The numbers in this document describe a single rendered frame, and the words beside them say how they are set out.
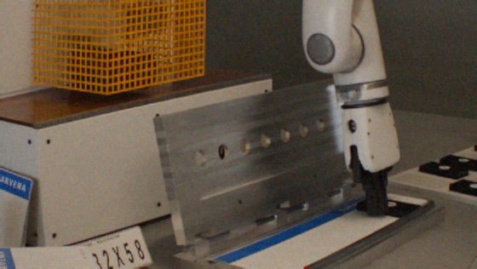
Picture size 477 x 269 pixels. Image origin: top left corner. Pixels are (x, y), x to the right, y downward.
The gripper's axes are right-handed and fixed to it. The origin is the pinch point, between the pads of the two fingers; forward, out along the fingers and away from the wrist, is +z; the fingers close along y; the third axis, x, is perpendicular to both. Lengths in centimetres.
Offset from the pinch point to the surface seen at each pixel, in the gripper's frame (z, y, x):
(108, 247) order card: -3.4, -42.4, 15.5
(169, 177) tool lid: -11.0, -32.7, 11.1
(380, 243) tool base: 4.0, -11.5, -7.0
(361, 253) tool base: 3.9, -16.8, -6.9
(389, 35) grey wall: -24, 196, 104
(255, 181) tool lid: -6.9, -15.2, 11.0
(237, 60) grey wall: -21, 183, 169
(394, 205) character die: 1.7, 3.8, -1.1
